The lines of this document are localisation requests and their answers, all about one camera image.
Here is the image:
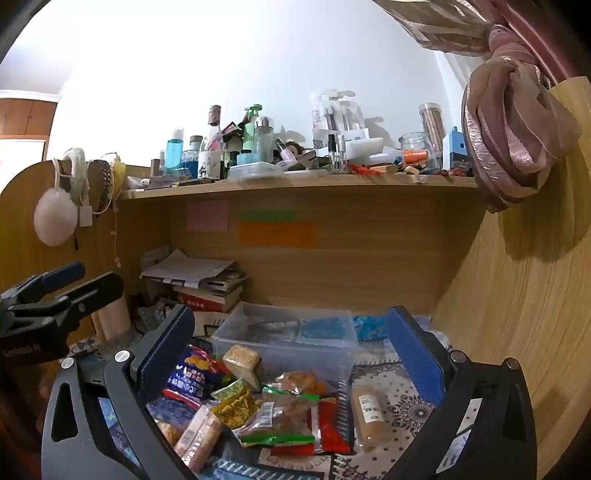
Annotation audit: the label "wooden wall cabinet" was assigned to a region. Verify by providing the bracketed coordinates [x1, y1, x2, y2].
[0, 90, 60, 139]

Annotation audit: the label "clear biscuit pack red print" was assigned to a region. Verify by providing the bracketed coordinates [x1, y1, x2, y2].
[173, 404, 223, 472]

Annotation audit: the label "yellow patterned snack packet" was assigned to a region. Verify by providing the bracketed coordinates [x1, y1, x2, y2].
[212, 378, 259, 428]

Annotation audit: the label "clear bottle brown cap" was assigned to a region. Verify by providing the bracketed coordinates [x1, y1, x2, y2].
[199, 105, 225, 181]

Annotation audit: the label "white fluffy headband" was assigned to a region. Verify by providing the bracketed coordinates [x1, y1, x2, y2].
[54, 147, 90, 204]

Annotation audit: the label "green-edged flat snack packet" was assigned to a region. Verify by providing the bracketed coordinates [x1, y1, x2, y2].
[240, 431, 317, 448]

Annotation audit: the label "white fluffy puff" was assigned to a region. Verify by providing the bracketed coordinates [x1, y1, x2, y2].
[34, 187, 78, 246]

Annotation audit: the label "blue snack packet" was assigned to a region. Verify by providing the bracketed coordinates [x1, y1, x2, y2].
[353, 315, 393, 342]

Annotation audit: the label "wooden desk hutch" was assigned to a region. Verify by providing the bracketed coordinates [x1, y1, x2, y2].
[0, 78, 591, 480]

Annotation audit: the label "beige cardboard tube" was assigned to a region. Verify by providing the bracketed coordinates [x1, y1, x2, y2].
[92, 295, 132, 342]

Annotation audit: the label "clear bottle silver cap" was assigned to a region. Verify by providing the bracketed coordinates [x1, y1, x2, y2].
[254, 117, 274, 163]

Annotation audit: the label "blue pencil sharpener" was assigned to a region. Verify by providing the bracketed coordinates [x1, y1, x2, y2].
[442, 127, 469, 174]

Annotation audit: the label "crumpled patterned cloth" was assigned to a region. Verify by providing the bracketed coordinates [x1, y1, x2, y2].
[135, 296, 178, 334]

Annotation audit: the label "green pump bottle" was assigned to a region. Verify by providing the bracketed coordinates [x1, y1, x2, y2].
[242, 104, 262, 153]

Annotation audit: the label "red strip snack packet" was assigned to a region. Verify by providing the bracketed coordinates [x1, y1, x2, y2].
[161, 388, 206, 409]

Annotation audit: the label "pink sticky note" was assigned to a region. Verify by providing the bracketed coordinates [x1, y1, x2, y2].
[187, 200, 229, 232]

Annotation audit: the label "green sticky note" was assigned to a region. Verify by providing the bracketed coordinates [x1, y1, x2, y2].
[239, 210, 296, 222]

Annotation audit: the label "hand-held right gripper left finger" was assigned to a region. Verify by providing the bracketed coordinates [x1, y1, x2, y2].
[41, 305, 199, 480]

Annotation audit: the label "clear snack bag with barcode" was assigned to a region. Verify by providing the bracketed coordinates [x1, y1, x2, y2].
[233, 394, 319, 439]

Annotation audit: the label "white loose papers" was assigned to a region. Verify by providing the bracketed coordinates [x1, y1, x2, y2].
[140, 249, 237, 289]

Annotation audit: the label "clear perfume vials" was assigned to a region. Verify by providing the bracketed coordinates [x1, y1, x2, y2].
[327, 134, 347, 174]

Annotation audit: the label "white blister packs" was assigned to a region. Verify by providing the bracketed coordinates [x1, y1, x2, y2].
[310, 89, 370, 149]

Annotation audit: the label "brown square cake pack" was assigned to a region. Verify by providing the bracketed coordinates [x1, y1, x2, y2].
[223, 344, 265, 391]

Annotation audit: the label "blue potato chip bag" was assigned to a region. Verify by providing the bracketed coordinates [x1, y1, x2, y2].
[166, 345, 223, 394]

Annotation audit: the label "stack of books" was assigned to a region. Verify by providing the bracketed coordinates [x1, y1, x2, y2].
[173, 271, 247, 315]

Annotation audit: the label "brown dotted headband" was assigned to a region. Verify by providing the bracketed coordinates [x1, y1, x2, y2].
[88, 159, 115, 215]

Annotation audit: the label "blue liquid bottle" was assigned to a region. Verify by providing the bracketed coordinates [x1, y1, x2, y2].
[166, 128, 185, 178]

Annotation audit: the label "blue glass jar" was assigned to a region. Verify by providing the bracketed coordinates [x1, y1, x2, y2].
[181, 148, 200, 178]

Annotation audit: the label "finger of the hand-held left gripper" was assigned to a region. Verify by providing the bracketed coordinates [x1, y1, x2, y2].
[0, 262, 87, 308]
[9, 272, 125, 333]

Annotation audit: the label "clear pack of brown pastries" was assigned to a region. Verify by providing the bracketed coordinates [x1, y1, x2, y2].
[263, 370, 324, 400]

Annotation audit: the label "orange sticky note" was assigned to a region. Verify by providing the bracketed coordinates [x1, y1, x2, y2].
[238, 222, 318, 249]

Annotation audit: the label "tall clear pencil canister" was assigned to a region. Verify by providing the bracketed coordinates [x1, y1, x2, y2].
[419, 103, 444, 169]

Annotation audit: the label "yellow headband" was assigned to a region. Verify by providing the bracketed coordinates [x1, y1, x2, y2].
[111, 154, 127, 190]

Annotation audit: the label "clear plastic storage box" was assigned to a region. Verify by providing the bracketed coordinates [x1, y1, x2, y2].
[211, 302, 360, 393]

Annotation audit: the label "orange snack pack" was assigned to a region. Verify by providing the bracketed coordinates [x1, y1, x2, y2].
[156, 419, 183, 448]

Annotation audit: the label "patterned table cloth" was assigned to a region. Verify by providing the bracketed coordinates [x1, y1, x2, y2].
[69, 314, 462, 480]

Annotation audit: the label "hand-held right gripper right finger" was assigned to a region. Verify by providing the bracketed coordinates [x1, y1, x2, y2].
[385, 307, 539, 480]

